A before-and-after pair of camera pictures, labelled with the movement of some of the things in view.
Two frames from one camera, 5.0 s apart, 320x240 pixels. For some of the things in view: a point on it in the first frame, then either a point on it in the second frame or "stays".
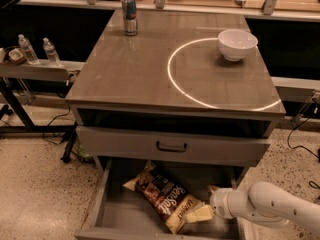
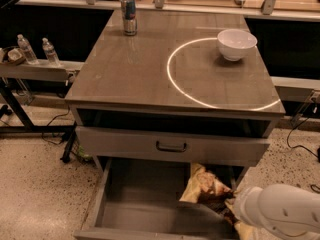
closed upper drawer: (175, 147) stays
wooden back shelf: (277, 1) stays
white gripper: (219, 200) -> (246, 202)
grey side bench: (43, 70) stays
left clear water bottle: (26, 45) stays
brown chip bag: (169, 197) -> (207, 186)
